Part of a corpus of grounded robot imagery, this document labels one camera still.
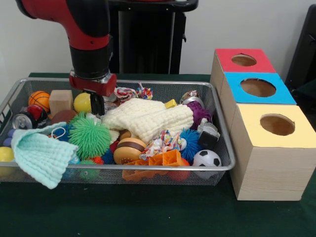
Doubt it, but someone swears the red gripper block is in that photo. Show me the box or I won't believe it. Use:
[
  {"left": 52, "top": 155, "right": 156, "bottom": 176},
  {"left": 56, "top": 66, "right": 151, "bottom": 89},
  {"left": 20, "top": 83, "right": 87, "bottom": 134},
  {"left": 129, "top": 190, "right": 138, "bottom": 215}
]
[{"left": 68, "top": 72, "right": 118, "bottom": 117}]

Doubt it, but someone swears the cream yellow cloth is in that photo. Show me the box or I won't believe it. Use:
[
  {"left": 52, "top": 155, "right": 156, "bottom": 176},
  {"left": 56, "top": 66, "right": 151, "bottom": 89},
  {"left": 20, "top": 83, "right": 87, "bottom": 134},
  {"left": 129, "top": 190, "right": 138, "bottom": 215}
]
[{"left": 102, "top": 97, "right": 195, "bottom": 144}]

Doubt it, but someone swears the mint green cloth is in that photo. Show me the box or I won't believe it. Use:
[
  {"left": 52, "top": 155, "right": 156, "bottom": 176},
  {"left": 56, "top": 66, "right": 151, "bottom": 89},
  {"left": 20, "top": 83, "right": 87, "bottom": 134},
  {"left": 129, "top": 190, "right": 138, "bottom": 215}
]
[{"left": 11, "top": 122, "right": 79, "bottom": 190}]

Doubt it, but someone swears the clear shallow bin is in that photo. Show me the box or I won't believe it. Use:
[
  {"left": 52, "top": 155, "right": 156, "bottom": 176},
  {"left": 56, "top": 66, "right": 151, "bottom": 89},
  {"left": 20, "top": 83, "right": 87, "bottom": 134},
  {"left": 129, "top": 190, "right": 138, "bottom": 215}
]
[{"left": 0, "top": 78, "right": 236, "bottom": 186}]

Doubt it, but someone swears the wooden box with three holes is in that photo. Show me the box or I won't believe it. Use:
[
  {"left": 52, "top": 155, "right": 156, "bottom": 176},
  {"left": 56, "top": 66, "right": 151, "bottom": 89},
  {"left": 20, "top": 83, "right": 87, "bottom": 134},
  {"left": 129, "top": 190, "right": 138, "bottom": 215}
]
[{"left": 210, "top": 48, "right": 316, "bottom": 201}]

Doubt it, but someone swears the yellow ball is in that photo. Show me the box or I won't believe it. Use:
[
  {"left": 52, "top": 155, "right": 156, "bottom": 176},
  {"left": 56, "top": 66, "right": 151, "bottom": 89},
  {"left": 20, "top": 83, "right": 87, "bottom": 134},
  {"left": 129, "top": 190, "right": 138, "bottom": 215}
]
[{"left": 74, "top": 92, "right": 93, "bottom": 114}]

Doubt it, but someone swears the small green spiky ball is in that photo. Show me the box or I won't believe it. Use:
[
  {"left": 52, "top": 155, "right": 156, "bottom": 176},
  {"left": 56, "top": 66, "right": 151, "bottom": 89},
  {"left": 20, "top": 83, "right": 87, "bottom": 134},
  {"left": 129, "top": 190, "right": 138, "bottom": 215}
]
[{"left": 68, "top": 113, "right": 113, "bottom": 160}]

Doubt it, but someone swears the brown rubber ball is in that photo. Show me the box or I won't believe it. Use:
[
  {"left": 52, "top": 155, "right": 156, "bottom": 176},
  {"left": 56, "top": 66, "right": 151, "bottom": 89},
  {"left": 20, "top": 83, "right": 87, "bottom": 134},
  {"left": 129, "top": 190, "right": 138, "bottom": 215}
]
[{"left": 51, "top": 110, "right": 78, "bottom": 125}]

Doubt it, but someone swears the pale wooden block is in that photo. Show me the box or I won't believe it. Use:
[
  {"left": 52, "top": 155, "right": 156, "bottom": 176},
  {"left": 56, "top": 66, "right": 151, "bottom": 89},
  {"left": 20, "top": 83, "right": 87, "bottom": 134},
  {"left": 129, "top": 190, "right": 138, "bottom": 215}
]
[{"left": 48, "top": 89, "right": 74, "bottom": 117}]

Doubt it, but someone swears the toy burger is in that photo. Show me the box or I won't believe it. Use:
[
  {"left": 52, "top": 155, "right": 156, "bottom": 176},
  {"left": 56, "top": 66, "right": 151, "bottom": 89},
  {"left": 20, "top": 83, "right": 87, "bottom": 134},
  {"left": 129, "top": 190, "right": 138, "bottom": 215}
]
[{"left": 113, "top": 138, "right": 148, "bottom": 165}]

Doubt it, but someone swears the small orange basketball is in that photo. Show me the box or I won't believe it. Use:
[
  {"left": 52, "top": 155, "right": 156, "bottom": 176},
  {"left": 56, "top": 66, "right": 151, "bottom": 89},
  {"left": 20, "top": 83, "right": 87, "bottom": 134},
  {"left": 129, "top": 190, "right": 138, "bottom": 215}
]
[{"left": 28, "top": 91, "right": 51, "bottom": 112}]

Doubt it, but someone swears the colourful dotted packet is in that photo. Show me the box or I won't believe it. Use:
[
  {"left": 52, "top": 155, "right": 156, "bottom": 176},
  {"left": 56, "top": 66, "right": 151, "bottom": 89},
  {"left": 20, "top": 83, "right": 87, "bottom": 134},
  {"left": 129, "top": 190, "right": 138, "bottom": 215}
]
[{"left": 140, "top": 130, "right": 188, "bottom": 161}]

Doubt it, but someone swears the silver can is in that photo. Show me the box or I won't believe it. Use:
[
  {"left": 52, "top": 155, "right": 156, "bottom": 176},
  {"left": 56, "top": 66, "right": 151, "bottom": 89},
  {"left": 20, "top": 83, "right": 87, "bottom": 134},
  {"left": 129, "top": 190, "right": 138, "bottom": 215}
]
[{"left": 12, "top": 112, "right": 37, "bottom": 130}]

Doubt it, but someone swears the orange plastic toy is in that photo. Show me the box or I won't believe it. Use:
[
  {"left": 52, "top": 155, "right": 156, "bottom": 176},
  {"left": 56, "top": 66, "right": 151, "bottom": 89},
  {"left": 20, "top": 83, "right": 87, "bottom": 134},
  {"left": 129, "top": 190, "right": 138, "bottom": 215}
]
[{"left": 122, "top": 150, "right": 185, "bottom": 182}]

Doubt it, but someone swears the dark green table cloth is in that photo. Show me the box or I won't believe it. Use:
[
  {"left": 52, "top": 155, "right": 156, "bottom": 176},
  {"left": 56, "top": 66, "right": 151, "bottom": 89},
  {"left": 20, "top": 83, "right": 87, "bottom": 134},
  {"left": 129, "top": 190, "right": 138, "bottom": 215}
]
[{"left": 0, "top": 73, "right": 316, "bottom": 237}]

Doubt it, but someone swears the black and white soccer ball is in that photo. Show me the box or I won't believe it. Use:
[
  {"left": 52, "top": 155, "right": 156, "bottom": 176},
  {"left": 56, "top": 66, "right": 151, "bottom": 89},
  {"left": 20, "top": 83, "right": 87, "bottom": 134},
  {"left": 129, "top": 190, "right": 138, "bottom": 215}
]
[{"left": 193, "top": 150, "right": 222, "bottom": 171}]

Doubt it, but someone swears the black stand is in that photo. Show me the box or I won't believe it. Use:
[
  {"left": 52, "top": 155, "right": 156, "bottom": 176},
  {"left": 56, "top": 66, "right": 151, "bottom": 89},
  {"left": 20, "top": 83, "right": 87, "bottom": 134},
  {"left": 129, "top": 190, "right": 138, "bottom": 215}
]
[{"left": 285, "top": 4, "right": 316, "bottom": 99}]

